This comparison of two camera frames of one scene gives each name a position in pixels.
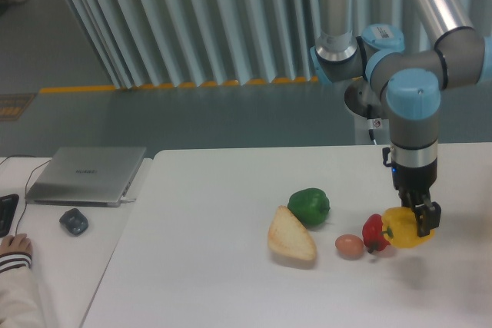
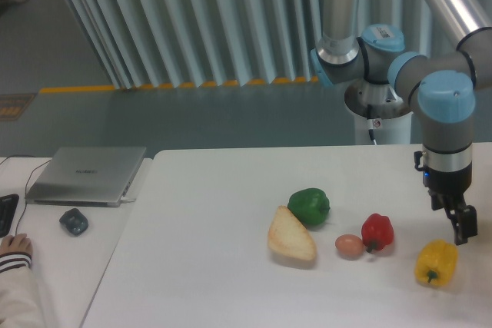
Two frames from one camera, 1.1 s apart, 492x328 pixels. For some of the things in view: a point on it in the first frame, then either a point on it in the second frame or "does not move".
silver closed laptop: (85, 177) does not move
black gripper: (412, 181) -> (448, 183)
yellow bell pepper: (400, 226) -> (436, 262)
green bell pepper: (311, 206) does not move
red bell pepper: (372, 233) does not move
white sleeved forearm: (20, 305) does not move
